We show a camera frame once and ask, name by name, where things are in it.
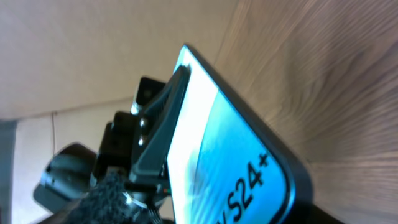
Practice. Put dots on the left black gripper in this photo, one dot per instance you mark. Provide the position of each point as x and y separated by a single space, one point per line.
136 143

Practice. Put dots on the Galaxy S24+ smartphone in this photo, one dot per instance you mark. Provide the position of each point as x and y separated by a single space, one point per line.
225 165

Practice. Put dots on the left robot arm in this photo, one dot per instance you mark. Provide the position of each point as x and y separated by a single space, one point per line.
66 189

